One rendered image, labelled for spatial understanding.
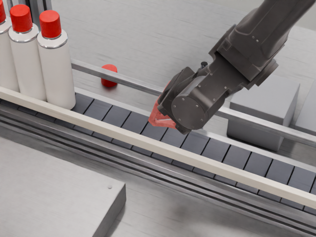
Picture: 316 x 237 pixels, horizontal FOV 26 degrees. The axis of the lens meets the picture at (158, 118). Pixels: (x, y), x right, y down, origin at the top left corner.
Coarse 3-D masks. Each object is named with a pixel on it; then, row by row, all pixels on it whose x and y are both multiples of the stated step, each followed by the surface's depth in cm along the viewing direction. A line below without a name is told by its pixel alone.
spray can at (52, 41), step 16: (48, 16) 111; (48, 32) 111; (64, 32) 114; (48, 48) 112; (64, 48) 114; (48, 64) 115; (64, 64) 116; (48, 80) 118; (64, 80) 118; (48, 96) 122; (64, 96) 121
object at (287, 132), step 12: (72, 60) 122; (96, 72) 120; (108, 72) 119; (132, 84) 118; (144, 84) 117; (228, 108) 113; (240, 120) 112; (252, 120) 112; (264, 120) 112; (276, 132) 111; (288, 132) 110; (300, 132) 110; (312, 144) 109
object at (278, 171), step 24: (48, 120) 123; (120, 120) 123; (144, 120) 123; (120, 144) 119; (192, 144) 119; (216, 144) 119; (192, 168) 115; (240, 168) 115; (264, 168) 115; (288, 168) 115; (264, 192) 112; (312, 192) 112
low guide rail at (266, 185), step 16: (0, 96) 124; (16, 96) 122; (48, 112) 121; (64, 112) 119; (96, 128) 118; (112, 128) 117; (144, 144) 115; (160, 144) 114; (192, 160) 113; (208, 160) 112; (224, 176) 112; (240, 176) 110; (256, 176) 110; (272, 192) 109; (288, 192) 108; (304, 192) 107
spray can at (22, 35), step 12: (12, 12) 111; (24, 12) 111; (12, 24) 113; (24, 24) 112; (12, 36) 114; (24, 36) 113; (36, 36) 114; (12, 48) 116; (24, 48) 114; (36, 48) 116; (24, 60) 116; (36, 60) 117; (24, 72) 118; (36, 72) 119; (24, 84) 121; (36, 84) 121; (36, 96) 123
